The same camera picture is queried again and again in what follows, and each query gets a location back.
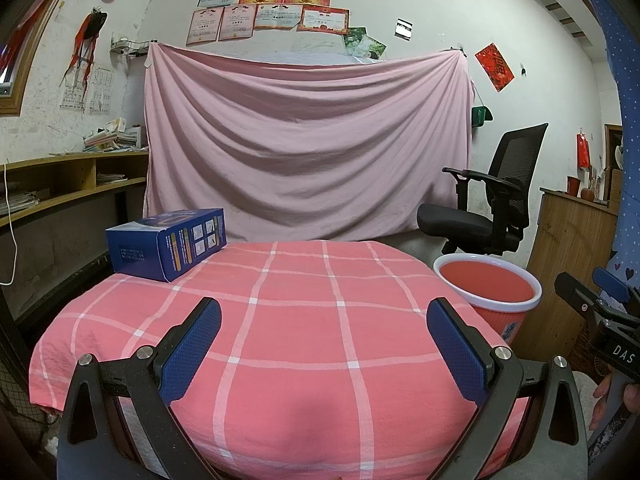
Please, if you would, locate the black office chair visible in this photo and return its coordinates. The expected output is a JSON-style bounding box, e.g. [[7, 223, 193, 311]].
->
[[416, 123, 549, 256]]

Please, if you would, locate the pink checked blanket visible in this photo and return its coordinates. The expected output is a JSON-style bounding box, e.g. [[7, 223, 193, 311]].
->
[[28, 240, 531, 480]]

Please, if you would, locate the wooden window frame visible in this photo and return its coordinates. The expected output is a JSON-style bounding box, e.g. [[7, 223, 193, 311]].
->
[[0, 0, 68, 118]]

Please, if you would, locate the wire wall shelf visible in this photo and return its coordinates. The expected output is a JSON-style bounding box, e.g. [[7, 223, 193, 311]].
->
[[110, 37, 151, 61]]

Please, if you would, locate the red diamond wall poster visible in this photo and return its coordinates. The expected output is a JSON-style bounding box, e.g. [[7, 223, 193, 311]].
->
[[474, 42, 516, 92]]

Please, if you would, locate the person's right hand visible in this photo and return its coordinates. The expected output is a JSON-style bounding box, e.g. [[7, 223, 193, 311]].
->
[[591, 373, 640, 432]]

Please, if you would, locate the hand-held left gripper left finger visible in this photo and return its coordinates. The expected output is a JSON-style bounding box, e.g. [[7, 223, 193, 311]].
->
[[56, 297, 222, 480]]

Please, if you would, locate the pink hanging sheet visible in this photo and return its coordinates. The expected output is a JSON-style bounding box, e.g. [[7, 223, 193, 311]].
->
[[142, 42, 476, 243]]

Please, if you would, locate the red plastic bin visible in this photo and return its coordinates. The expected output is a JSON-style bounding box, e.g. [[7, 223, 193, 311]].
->
[[433, 254, 543, 361]]

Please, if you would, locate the wooden shelf desk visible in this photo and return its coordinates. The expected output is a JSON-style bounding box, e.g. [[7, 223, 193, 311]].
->
[[0, 150, 151, 228]]

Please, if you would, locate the blue printed curtain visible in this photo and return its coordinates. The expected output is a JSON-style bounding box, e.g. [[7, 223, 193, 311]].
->
[[580, 0, 640, 301]]

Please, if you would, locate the red ribbon wall decoration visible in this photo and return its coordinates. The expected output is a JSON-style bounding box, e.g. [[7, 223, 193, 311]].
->
[[60, 7, 108, 88]]

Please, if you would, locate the stack of books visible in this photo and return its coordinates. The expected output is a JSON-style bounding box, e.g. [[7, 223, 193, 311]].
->
[[82, 117, 149, 152]]

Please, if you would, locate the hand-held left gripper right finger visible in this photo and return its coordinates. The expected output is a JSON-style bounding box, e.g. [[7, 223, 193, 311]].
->
[[425, 297, 589, 480]]

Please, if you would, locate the blue cardboard box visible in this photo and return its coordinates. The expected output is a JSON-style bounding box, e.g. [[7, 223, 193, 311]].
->
[[105, 208, 228, 283]]

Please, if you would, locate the white paper wall chart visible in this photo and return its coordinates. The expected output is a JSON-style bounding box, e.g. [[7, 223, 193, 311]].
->
[[89, 67, 115, 115], [60, 77, 83, 111]]

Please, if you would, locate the wooden cabinet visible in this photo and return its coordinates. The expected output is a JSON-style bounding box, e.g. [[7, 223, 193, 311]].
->
[[525, 187, 621, 361]]

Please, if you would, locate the white cable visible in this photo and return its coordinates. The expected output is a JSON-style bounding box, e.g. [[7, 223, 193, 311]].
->
[[0, 162, 16, 286]]

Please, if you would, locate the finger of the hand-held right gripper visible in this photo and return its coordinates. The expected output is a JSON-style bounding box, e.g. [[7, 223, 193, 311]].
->
[[554, 271, 615, 347], [592, 267, 640, 322]]

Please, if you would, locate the green landscape photo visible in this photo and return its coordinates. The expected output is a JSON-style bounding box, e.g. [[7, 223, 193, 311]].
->
[[345, 27, 368, 56], [356, 35, 387, 61]]

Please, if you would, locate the group of wall certificates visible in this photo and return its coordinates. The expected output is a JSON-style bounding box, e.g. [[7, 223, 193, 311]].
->
[[186, 0, 383, 47]]

